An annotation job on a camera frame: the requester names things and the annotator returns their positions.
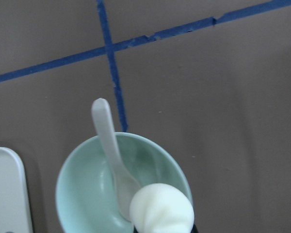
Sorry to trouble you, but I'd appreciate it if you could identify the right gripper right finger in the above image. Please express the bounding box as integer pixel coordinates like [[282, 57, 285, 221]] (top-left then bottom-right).
[[192, 224, 199, 233]]

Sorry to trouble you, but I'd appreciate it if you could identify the white plastic spoon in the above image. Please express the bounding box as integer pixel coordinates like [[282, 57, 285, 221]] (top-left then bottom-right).
[[91, 98, 141, 221]]

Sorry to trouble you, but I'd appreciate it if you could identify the green ceramic bowl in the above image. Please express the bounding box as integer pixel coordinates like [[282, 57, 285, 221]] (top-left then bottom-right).
[[55, 132, 192, 233]]

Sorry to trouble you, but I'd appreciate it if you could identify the white plastic tray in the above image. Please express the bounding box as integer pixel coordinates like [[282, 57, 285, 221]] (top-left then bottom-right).
[[0, 147, 33, 233]]

